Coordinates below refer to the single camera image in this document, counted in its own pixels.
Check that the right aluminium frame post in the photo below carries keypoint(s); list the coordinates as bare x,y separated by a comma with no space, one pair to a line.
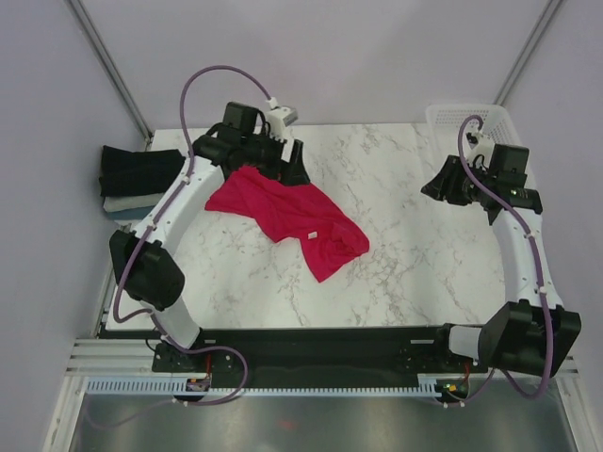
538,32

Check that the white slotted cable duct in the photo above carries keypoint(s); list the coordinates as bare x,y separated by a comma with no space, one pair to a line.
184,386

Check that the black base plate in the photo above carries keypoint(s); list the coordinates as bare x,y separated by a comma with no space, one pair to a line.
329,357

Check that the folded black t shirt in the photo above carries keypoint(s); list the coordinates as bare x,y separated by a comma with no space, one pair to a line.
130,174

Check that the aluminium frame post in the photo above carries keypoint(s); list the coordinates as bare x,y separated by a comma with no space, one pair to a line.
538,32
109,66

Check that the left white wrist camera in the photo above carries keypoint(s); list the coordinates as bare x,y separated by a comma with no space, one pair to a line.
280,119

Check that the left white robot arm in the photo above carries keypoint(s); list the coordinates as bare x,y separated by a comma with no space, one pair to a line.
142,259

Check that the folded blue t shirt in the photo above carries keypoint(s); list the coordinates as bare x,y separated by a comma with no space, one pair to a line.
130,214

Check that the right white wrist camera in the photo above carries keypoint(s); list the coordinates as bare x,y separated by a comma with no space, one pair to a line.
481,148

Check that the aluminium rail profile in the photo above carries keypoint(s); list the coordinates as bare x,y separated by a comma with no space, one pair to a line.
112,357

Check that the left aluminium frame post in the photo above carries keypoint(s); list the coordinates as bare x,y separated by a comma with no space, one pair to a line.
109,66

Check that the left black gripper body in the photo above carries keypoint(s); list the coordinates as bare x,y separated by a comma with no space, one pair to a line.
267,155

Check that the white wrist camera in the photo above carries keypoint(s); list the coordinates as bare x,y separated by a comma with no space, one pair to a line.
481,148
280,119

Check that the red t shirt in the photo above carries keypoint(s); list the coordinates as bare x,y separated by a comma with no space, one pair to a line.
329,239

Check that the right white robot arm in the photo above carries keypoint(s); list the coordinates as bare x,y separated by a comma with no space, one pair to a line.
531,333

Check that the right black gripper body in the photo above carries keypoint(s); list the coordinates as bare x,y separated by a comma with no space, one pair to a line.
488,180

